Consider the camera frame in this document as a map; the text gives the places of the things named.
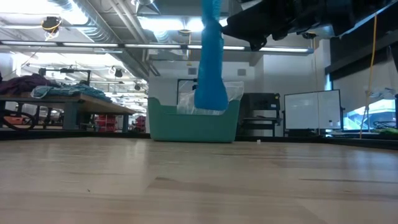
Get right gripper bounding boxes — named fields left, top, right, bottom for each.
left=221, top=0, right=315, bottom=52

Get blue elastic bandage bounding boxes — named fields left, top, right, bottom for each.
left=193, top=0, right=230, bottom=111

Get clear plastic zip bag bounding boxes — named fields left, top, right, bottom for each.
left=177, top=81, right=245, bottom=116

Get black cart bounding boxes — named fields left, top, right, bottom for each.
left=238, top=92, right=281, bottom=138

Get whiteboard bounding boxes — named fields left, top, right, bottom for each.
left=283, top=89, right=343, bottom=131

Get green plastic bin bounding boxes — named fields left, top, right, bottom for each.
left=147, top=97, right=241, bottom=144

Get red storage bin stack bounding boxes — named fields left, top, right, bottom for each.
left=96, top=114, right=118, bottom=133
left=135, top=115, right=147, bottom=134

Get green cloth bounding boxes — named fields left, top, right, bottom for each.
left=373, top=126, right=398, bottom=135

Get wooden workbench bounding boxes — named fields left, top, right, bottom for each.
left=0, top=93, right=137, bottom=133

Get teal cloth pile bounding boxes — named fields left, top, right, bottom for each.
left=30, top=83, right=113, bottom=103

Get black ceiling device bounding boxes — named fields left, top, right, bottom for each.
left=41, top=16, right=63, bottom=41

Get purple clothes pile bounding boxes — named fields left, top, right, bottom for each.
left=0, top=73, right=62, bottom=96

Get black round wheel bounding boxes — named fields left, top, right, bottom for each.
left=0, top=109, right=37, bottom=131

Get black wall beam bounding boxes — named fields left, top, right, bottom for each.
left=325, top=29, right=398, bottom=82

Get yellow hanging cable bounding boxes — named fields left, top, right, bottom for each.
left=359, top=12, right=378, bottom=139

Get black overhead rig frame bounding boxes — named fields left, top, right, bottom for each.
left=39, top=67, right=92, bottom=86

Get black table frame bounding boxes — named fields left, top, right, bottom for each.
left=0, top=129, right=398, bottom=151

